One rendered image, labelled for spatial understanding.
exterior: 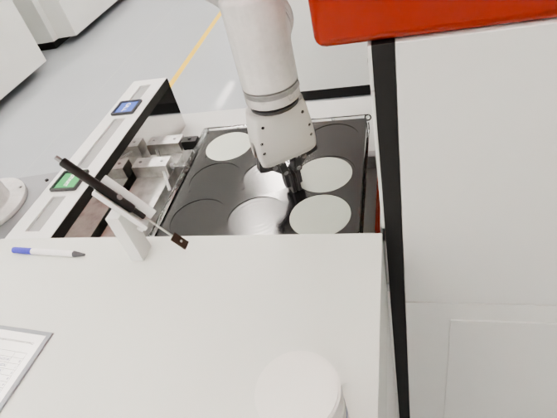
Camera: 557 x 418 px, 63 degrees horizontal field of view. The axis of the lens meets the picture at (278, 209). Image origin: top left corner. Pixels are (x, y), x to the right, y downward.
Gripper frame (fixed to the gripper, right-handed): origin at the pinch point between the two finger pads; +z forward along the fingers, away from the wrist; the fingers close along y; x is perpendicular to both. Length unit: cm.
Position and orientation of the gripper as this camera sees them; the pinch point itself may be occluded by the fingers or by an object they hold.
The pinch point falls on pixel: (292, 178)
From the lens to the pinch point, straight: 79.4
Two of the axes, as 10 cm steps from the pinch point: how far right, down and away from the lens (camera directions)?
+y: -9.0, 4.1, -1.8
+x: 3.9, 5.5, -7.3
